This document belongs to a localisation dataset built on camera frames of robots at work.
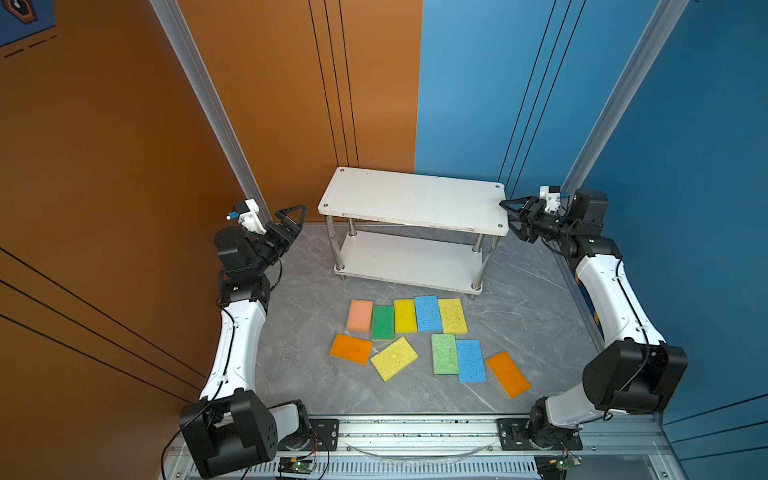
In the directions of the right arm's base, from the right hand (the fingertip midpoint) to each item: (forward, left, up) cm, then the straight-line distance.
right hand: (499, 210), depth 75 cm
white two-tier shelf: (-3, +19, -3) cm, 19 cm away
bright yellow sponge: (-11, +24, -34) cm, 43 cm away
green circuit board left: (-50, +51, -36) cm, 80 cm away
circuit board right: (-49, -13, -36) cm, 62 cm away
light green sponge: (-23, +13, -34) cm, 43 cm away
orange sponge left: (-22, +40, -34) cm, 57 cm away
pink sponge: (-11, +38, -34) cm, 52 cm away
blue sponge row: (-11, +16, -34) cm, 39 cm away
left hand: (-3, +48, +4) cm, 48 cm away
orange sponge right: (-29, -5, -36) cm, 47 cm away
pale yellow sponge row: (-12, +9, -33) cm, 37 cm away
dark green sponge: (-14, +31, -33) cm, 47 cm away
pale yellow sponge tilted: (-25, +27, -34) cm, 50 cm away
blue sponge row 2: (-26, +5, -34) cm, 43 cm away
